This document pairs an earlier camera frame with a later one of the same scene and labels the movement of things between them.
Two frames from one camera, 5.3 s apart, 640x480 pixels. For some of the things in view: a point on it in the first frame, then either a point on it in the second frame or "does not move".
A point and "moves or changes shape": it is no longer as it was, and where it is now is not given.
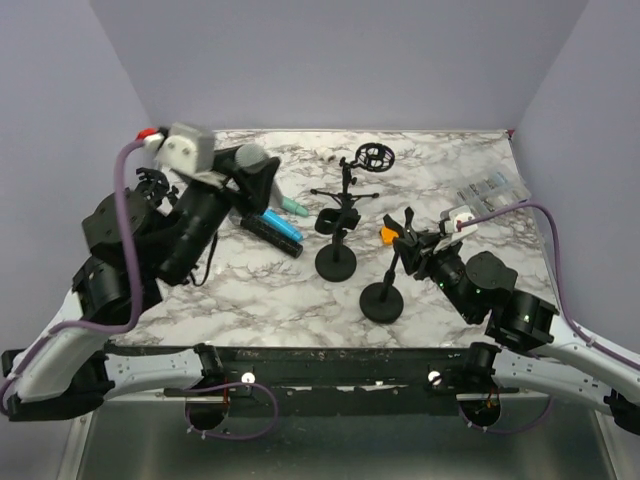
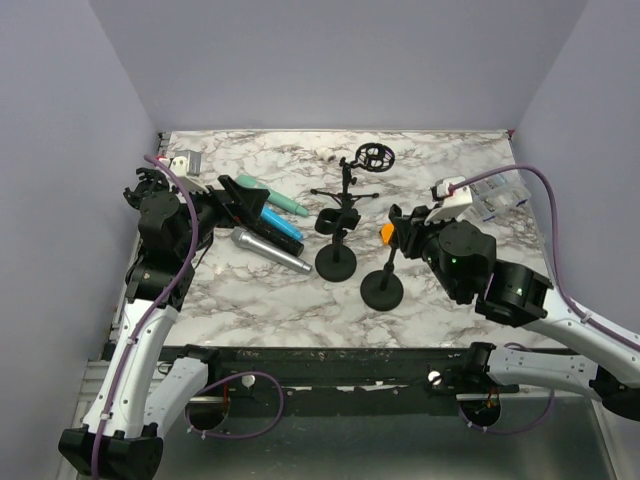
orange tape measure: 388,235 does not move
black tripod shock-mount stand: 372,156 does not move
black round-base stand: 336,262 does not move
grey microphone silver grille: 250,157 -> 268,250
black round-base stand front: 382,301 moves or changes shape
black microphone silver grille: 271,235 does not move
